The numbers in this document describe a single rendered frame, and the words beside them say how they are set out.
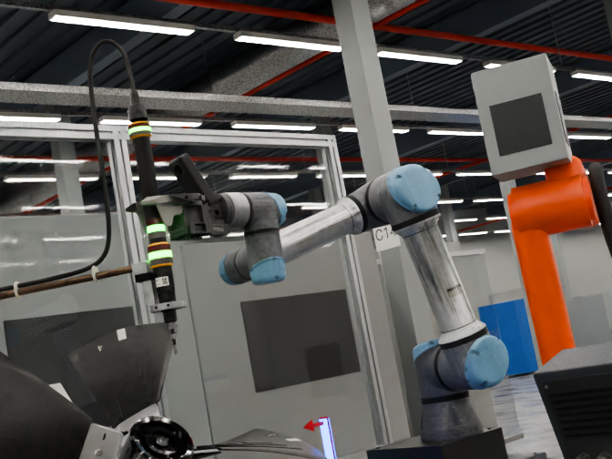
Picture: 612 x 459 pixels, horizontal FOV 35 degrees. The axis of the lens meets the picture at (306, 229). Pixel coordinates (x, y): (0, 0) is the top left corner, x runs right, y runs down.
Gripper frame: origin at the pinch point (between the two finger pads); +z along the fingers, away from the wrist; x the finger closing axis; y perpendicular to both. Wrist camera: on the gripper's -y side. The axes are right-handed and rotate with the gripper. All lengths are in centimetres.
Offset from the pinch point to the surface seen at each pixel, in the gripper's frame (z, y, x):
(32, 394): 23.1, 32.3, 7.3
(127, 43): -563, -381, 779
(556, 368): -33, 43, -62
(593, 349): -40, 41, -65
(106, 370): 1.8, 29.8, 17.2
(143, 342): -5.7, 25.7, 14.0
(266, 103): -684, -280, 682
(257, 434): -24, 48, 5
